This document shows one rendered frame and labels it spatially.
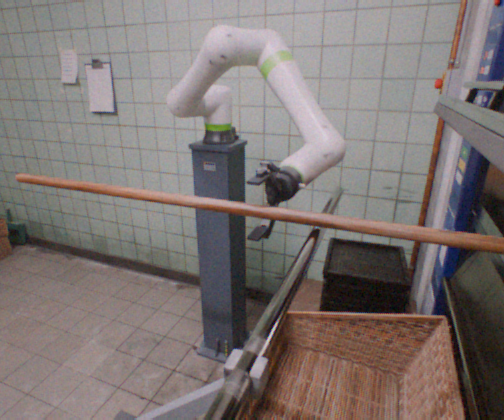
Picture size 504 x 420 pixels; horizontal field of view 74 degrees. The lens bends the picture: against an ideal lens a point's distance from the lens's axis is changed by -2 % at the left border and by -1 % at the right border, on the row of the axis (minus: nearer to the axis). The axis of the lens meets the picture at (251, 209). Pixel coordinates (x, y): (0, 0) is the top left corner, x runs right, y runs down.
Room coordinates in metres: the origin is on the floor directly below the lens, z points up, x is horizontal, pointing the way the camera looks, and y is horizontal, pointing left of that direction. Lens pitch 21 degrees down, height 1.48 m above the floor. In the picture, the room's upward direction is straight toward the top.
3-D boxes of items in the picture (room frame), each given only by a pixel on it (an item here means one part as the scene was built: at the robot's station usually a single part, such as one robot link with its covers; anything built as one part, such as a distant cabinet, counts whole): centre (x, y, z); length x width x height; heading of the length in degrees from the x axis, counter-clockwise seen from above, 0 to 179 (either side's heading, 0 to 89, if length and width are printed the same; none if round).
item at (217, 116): (1.56, 0.16, 1.36); 0.16 x 0.13 x 0.19; 124
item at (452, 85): (1.38, -0.78, 1.46); 0.10 x 0.07 x 0.10; 158
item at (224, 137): (1.62, 0.13, 1.23); 0.26 x 0.15 x 0.06; 157
